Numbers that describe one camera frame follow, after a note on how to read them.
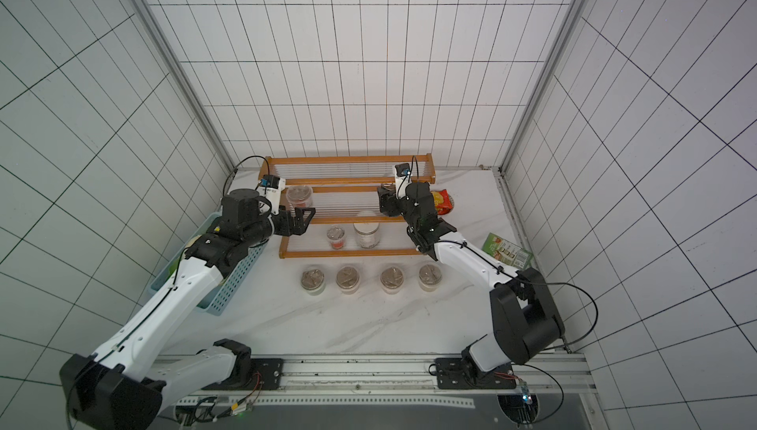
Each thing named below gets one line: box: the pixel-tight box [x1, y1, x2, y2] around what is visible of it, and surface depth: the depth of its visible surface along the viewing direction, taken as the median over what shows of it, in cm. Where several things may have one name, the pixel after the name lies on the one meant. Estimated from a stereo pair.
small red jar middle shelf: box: [285, 184, 314, 209], surface depth 87 cm
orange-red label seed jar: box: [336, 265, 361, 295], surface depth 87 cm
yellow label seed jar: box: [417, 264, 443, 292], surface depth 87 cm
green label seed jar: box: [300, 268, 325, 296], surface depth 85 cm
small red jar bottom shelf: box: [326, 224, 346, 251], surface depth 94 cm
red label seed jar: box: [379, 266, 406, 295], surface depth 85 cm
